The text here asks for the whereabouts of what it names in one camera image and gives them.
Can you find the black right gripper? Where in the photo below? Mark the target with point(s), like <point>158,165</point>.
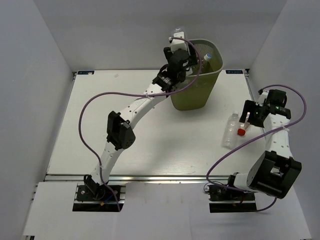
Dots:
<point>250,106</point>

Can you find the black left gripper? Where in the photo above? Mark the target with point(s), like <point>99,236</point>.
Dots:
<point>193,59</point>

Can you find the clear bottle blue logo cap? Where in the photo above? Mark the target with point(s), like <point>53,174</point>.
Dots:
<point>206,64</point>

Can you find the tall clear plastic bottle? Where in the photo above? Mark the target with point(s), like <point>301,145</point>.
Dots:
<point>229,139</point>

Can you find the red-capped clear plastic bottle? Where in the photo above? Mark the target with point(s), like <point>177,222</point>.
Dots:
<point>243,127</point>

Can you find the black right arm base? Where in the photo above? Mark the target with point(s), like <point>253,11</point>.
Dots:
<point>223,200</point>

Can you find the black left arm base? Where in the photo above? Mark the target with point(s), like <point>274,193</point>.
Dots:
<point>92,197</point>

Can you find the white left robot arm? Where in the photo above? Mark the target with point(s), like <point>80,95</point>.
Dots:
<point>120,125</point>

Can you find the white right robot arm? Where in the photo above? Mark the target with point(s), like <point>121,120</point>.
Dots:
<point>276,170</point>

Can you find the olive green mesh bin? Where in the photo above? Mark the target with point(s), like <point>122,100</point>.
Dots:
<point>197,95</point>

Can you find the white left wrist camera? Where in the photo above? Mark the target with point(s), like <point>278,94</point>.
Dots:
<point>175,40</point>

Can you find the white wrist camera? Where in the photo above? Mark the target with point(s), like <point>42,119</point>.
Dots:
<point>263,92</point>
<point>175,40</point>

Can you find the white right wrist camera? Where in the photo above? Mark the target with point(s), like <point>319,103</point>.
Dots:
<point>263,92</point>

